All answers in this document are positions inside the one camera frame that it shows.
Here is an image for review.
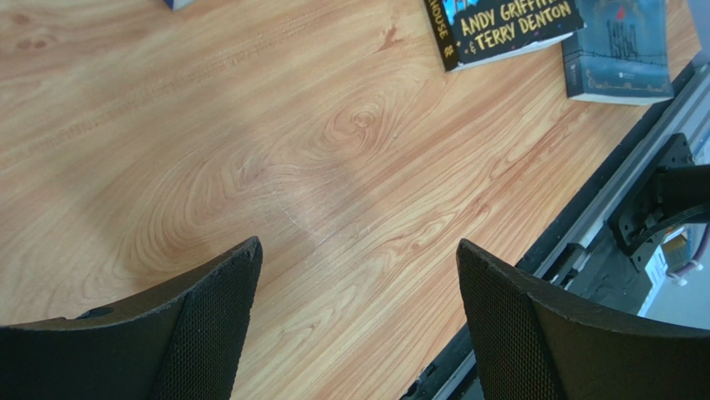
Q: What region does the black 169-storey treehouse book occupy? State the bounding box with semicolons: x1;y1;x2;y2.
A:
424;0;586;73

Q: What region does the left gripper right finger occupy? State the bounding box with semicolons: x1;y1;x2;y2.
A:
456;239;709;399

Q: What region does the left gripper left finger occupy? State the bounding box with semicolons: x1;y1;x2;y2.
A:
1;237;263;399

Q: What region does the blue 91-storey treehouse book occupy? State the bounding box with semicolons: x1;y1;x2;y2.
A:
163;0;195;12

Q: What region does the nineteen eighty-four book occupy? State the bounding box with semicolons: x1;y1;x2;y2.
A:
562;0;674;106

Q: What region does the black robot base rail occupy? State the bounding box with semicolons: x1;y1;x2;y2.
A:
399;61;710;400

